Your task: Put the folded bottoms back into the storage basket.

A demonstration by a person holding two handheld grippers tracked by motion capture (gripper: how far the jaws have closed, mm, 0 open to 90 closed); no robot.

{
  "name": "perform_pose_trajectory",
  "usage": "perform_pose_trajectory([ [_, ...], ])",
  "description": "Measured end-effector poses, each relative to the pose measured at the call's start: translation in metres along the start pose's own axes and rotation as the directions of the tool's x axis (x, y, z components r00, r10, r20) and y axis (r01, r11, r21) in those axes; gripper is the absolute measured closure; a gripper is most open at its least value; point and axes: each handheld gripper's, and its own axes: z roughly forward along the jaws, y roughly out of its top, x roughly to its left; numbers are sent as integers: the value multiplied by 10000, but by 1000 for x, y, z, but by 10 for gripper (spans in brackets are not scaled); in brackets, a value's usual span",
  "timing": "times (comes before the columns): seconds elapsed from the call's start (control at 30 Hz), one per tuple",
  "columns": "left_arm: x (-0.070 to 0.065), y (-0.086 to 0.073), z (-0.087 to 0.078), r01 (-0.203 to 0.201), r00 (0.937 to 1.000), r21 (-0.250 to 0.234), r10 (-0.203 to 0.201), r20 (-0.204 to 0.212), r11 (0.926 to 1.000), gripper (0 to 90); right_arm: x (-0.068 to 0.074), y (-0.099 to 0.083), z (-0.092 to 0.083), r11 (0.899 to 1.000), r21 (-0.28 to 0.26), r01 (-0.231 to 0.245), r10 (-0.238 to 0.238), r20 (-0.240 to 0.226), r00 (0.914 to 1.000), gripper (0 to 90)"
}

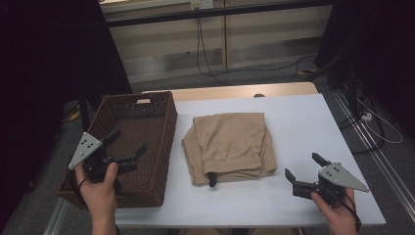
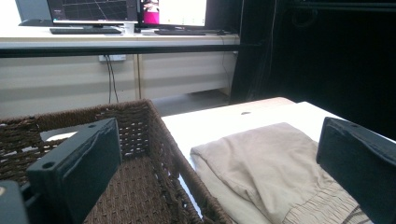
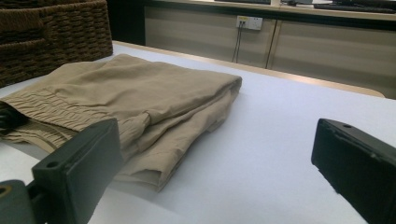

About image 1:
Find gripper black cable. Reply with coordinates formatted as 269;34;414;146
68;168;90;197
336;192;363;234

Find person's right hand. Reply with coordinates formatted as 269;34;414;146
310;187;360;229

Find brown woven basket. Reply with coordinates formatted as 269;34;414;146
56;90;179;210

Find light wooden cabinet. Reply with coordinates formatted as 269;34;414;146
99;0;335;84

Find thin white cable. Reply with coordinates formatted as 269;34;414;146
356;97;404;145

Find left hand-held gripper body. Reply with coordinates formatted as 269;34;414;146
68;131;139;184

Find metal floor rail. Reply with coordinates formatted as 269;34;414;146
331;89;415;214
42;197;71;235

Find black metal bar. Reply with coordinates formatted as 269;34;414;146
105;0;335;28

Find thick black floor cable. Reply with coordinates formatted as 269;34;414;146
337;87;388;155

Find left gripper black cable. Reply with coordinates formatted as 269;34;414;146
68;168;90;197

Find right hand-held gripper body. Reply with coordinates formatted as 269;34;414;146
292;162;370;206

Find wooden table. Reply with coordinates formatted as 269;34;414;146
143;81;319;102

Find black stand pole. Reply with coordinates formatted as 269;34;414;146
77;87;99;132

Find black curtain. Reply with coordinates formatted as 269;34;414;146
314;0;415;138
0;0;133;229

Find khaki pants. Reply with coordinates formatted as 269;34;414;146
181;112;278;189

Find person's left hand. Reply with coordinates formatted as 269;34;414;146
75;162;119;213

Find black hanging cable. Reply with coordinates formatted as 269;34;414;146
195;8;229;86

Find white table board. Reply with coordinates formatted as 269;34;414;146
115;92;388;229

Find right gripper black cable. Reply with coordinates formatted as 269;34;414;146
336;192;363;234

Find black slanted stand leg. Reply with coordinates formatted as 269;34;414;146
306;53;344;82

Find white wall socket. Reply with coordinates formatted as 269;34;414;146
190;0;214;10

